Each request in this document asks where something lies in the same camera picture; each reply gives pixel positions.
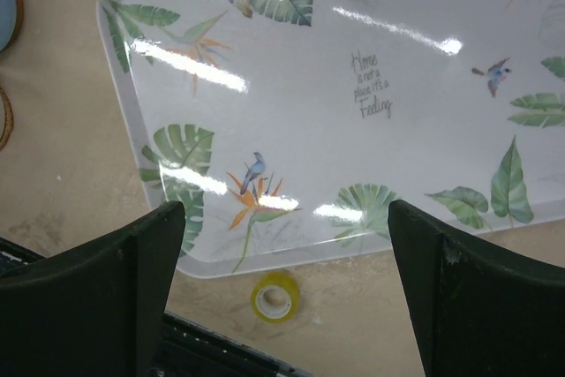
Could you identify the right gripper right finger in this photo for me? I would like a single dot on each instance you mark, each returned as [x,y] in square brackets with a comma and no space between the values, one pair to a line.
[477,309]

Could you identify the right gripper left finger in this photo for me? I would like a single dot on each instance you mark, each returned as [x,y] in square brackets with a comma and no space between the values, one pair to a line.
[96,309]

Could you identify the woven rattan coaster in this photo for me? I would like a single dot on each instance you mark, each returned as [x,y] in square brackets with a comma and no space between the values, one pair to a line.
[7,119]

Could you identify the light wood coaster smooth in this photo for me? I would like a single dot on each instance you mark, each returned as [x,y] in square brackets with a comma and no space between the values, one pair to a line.
[20,21]

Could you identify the light blue mug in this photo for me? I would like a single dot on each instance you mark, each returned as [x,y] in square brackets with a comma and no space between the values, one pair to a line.
[9,20]

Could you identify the yellow tape roll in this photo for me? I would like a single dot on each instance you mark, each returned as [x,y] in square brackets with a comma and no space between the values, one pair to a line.
[275,298]

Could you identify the leaf pattern tray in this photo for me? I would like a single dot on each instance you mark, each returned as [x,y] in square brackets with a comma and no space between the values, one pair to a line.
[287,127]

